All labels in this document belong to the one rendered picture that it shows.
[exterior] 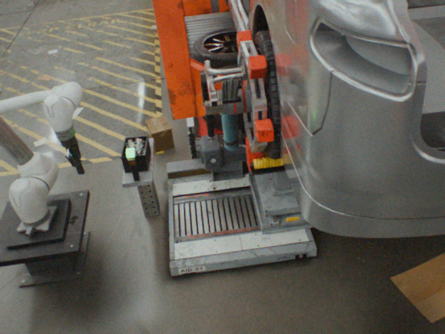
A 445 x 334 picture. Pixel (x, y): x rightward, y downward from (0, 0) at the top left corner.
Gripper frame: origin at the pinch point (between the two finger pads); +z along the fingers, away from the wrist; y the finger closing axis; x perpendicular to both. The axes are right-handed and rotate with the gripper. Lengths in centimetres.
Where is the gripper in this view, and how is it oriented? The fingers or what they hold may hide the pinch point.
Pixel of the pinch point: (79, 168)
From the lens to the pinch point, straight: 232.7
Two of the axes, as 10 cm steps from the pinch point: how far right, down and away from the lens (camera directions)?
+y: -0.4, 6.6, -7.5
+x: 9.9, -0.4, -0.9
